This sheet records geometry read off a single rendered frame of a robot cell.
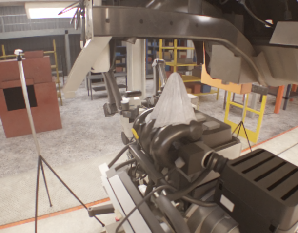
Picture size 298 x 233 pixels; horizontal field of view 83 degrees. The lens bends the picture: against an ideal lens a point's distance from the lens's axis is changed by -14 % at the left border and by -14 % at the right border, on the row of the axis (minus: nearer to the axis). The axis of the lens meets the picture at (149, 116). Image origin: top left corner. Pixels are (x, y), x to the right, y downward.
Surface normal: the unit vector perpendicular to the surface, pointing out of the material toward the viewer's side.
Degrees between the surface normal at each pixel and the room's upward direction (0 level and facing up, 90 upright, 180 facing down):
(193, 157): 90
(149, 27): 90
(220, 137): 79
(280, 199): 0
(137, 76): 90
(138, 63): 90
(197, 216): 49
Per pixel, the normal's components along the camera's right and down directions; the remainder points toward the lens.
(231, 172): -0.88, 0.00
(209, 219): -0.55, -0.48
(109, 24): 0.36, 0.33
